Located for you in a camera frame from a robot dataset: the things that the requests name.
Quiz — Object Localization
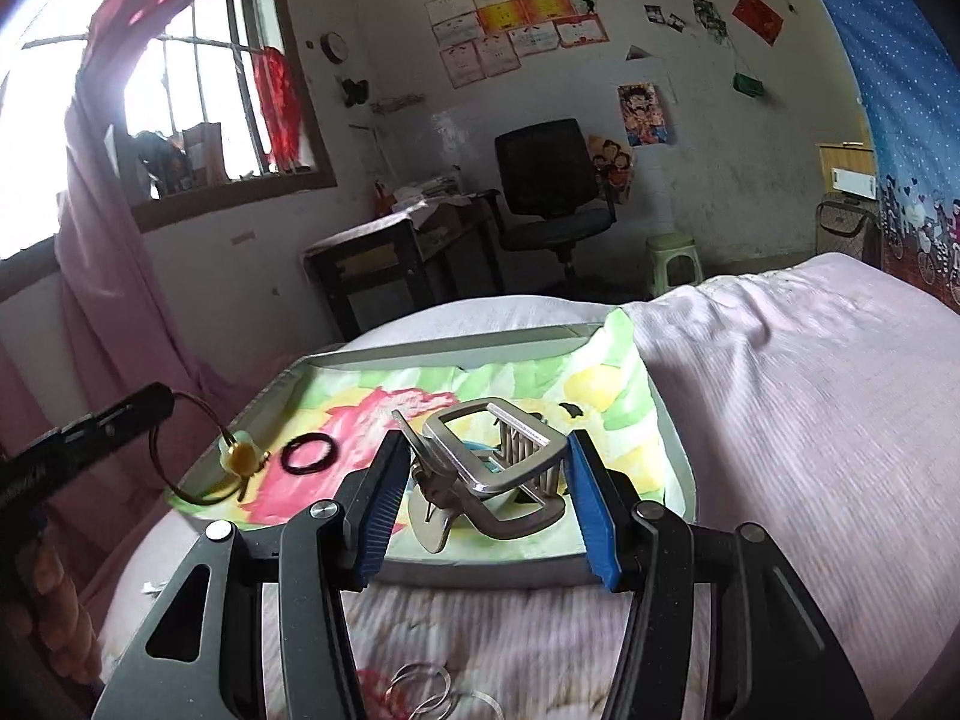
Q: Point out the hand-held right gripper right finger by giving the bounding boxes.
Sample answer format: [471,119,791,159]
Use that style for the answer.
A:
[566,430,875,720]

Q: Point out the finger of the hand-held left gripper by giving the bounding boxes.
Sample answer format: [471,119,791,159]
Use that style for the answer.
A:
[41,382,177,470]

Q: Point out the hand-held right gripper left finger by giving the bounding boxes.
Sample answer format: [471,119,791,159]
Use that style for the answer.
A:
[90,431,413,720]

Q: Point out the silver metal belt buckle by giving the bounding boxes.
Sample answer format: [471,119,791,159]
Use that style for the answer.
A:
[422,399,567,541]

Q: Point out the grey cardboard tray box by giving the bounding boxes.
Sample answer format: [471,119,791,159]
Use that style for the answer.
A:
[166,321,702,590]

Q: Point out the cord necklace with yellow pendant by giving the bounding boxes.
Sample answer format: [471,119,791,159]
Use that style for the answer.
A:
[150,394,265,505]

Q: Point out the person's left hand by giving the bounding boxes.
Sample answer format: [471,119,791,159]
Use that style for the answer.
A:
[11,538,102,685]

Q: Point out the silver metal clip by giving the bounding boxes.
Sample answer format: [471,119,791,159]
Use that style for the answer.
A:
[391,411,460,554]

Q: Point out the floral lining cloth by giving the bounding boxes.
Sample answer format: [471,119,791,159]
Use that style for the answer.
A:
[169,307,668,541]

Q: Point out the light blue wrist watch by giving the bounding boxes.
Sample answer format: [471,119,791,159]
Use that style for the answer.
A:
[461,439,511,477]

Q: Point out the pink curtain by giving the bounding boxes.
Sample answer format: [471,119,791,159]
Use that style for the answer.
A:
[0,0,272,616]

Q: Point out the silver bangle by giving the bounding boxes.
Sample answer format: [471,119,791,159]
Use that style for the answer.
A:
[386,661,451,713]
[409,690,505,720]

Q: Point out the pale lavender pillow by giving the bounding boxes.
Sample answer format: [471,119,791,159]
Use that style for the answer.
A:
[334,296,623,352]

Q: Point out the dark bag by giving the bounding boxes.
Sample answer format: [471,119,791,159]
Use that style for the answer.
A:
[133,131,185,196]

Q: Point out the dark wooden desk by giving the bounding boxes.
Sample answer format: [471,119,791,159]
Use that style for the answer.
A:
[304,191,503,342]

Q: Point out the green plastic stool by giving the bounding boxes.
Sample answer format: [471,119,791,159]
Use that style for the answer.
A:
[645,234,706,297]

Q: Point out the brown paper bag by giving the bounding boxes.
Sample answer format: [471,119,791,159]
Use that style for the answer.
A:
[182,122,226,185]

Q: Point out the stack of papers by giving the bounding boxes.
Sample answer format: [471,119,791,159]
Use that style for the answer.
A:
[375,172,481,212]

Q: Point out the red hanging cloth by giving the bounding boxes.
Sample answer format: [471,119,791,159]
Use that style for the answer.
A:
[253,46,301,170]

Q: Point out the black office chair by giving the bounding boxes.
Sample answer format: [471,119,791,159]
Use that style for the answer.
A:
[491,118,620,282]

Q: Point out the patterned handbag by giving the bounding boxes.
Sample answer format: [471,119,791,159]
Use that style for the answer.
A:
[816,199,882,267]

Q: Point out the barred window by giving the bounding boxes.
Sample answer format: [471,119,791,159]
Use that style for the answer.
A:
[0,0,338,263]

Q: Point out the light wooden cabinet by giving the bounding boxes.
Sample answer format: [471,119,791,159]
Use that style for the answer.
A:
[816,142,878,252]

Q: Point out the blue printed curtain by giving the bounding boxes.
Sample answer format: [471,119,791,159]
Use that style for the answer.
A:
[787,0,960,308]

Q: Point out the red paper square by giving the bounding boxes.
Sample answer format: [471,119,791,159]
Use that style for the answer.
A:
[731,0,785,44]

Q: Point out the black hair tie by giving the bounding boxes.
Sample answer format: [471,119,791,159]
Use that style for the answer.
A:
[279,435,338,475]

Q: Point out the orange cartoon wall poster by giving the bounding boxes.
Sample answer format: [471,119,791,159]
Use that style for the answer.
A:
[589,135,635,200]

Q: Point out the group of wall certificates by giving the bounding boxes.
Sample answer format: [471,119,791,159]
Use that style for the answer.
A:
[425,0,620,89]

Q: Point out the green-toned wall photo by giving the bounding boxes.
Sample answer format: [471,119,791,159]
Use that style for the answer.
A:
[692,0,730,44]

